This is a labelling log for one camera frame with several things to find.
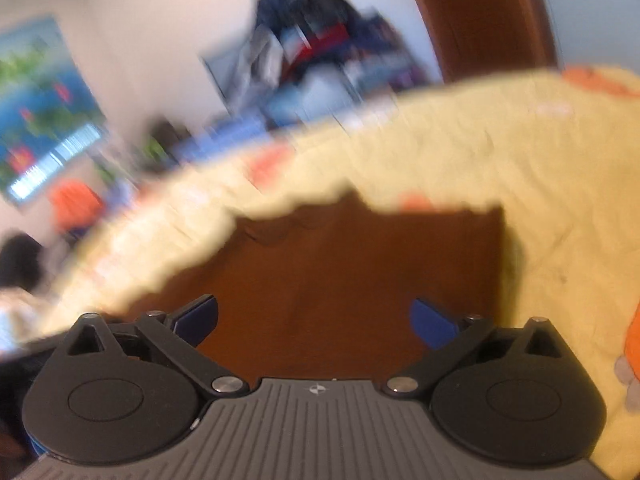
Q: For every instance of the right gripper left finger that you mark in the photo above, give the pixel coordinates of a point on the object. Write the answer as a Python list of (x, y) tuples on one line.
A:
[(173, 338)]

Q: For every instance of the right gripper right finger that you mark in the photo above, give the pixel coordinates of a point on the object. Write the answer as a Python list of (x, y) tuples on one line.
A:
[(449, 340)]

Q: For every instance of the brown knitted garment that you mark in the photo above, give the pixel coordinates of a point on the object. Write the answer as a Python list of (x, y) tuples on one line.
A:
[(325, 291)]

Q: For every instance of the pile of dark clothes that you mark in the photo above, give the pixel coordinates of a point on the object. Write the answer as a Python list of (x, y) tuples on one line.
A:
[(304, 59)]

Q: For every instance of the orange plastic bag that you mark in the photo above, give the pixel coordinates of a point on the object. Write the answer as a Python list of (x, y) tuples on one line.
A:
[(74, 205)]

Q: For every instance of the blue quilted blanket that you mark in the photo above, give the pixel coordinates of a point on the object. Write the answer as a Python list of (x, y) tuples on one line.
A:
[(223, 135)]

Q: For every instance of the yellow carrot-print bed sheet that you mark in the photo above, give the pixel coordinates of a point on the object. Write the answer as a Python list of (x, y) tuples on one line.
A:
[(558, 151)]

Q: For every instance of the blue lotus flower poster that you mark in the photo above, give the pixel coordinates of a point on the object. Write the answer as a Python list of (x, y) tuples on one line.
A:
[(49, 115)]

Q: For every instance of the brown wooden door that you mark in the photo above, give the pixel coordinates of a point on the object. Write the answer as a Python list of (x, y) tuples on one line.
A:
[(479, 37)]

